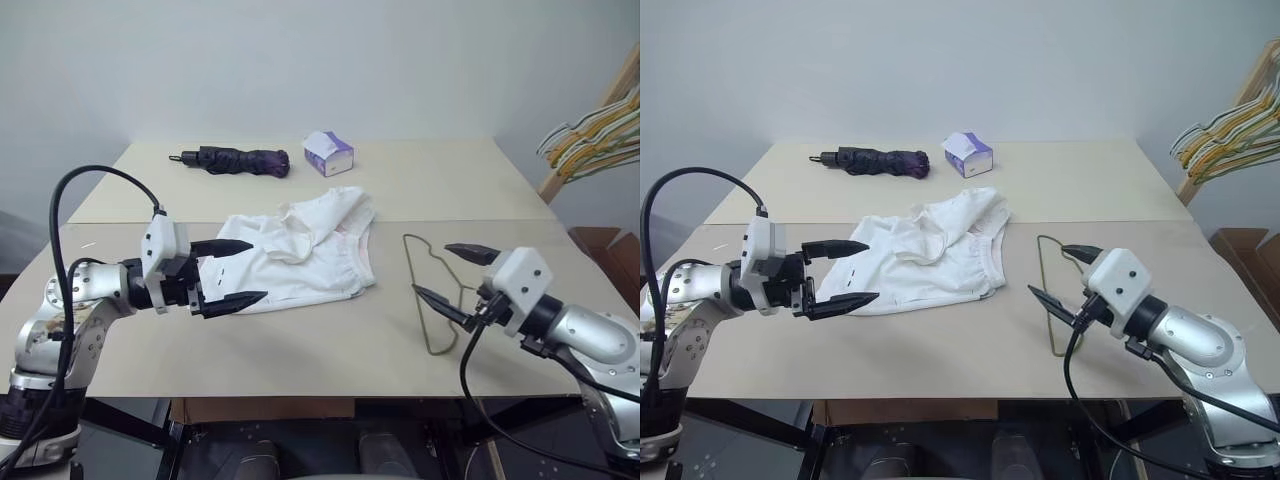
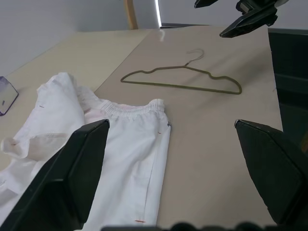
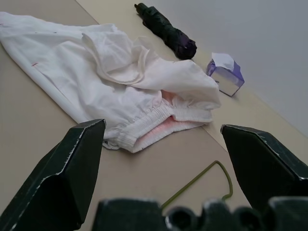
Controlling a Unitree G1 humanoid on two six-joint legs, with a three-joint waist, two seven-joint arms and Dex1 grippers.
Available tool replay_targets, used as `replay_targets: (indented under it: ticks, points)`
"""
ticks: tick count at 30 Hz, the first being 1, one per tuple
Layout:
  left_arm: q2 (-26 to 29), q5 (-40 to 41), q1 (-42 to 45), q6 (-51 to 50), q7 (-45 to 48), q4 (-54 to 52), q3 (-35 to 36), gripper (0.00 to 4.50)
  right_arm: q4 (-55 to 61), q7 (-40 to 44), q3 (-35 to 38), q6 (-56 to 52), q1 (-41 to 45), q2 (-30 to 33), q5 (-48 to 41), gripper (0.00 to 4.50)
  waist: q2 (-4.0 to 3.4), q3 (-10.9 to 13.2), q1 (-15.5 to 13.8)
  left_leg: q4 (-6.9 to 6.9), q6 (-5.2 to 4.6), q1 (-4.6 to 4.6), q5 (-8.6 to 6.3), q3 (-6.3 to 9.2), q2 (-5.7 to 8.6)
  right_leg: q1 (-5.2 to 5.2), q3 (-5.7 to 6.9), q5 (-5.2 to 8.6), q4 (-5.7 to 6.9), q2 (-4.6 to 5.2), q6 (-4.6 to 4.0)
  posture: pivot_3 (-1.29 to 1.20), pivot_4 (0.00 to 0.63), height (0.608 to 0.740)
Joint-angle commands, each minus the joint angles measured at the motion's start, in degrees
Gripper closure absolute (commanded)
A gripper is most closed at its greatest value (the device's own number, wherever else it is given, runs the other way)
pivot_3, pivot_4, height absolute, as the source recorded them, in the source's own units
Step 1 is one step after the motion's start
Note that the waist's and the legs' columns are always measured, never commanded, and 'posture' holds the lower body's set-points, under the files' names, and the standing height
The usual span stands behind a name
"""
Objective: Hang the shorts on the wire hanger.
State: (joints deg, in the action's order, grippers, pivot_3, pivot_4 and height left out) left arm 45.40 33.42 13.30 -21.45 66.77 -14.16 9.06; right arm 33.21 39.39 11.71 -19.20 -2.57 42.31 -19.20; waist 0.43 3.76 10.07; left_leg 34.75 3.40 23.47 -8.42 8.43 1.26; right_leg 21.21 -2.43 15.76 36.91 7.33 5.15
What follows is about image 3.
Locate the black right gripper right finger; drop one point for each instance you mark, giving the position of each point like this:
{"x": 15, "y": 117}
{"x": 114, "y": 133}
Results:
{"x": 262, "y": 163}

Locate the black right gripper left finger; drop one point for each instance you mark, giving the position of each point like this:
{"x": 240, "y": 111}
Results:
{"x": 53, "y": 183}

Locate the purple tissue box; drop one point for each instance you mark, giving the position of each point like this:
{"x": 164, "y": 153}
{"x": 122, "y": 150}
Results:
{"x": 228, "y": 78}

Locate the black folded umbrella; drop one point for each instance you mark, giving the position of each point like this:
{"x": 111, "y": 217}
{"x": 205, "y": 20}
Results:
{"x": 163, "y": 26}

